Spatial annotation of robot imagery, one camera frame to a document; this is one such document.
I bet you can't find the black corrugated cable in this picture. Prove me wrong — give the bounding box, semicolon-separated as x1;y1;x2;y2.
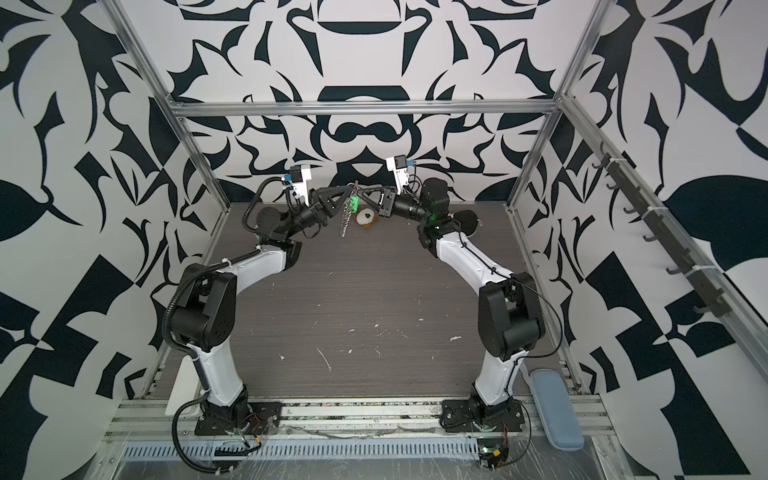
170;395;263;475

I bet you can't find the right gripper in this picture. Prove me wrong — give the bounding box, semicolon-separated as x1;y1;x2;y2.
361;189;435;229

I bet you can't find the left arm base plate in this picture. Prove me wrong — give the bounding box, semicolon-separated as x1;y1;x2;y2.
195;401;284;436

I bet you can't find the pink plush doll black hair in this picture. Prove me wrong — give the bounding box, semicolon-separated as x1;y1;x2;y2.
452;210;482;237

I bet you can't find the blue grey pad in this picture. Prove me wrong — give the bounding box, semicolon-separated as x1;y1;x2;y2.
524;368;585;452

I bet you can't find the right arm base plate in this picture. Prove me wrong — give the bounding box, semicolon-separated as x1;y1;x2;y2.
439;397;526;433

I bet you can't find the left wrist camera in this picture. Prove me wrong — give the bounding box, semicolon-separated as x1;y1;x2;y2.
284;165;312;206

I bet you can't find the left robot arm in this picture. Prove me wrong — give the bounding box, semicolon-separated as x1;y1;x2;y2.
161;181;355;418

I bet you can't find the small green key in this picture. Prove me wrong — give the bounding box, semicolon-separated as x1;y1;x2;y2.
349;195;360;214

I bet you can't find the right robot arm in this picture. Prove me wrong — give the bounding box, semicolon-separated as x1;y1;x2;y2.
354;178;546;417

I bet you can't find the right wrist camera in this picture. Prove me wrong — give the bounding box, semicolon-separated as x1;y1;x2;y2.
385;155;413;195

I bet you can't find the brown white plush toy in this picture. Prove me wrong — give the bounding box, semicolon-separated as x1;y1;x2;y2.
355;208;379;230

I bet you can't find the red handled metal key ring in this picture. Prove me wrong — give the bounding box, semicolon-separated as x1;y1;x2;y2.
339;181;360;239

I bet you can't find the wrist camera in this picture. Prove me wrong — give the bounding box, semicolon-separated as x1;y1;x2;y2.
385;155;413;195
284;165;312;206

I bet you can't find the black wall hook rail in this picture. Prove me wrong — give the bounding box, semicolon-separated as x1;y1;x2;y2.
593;141;733;318

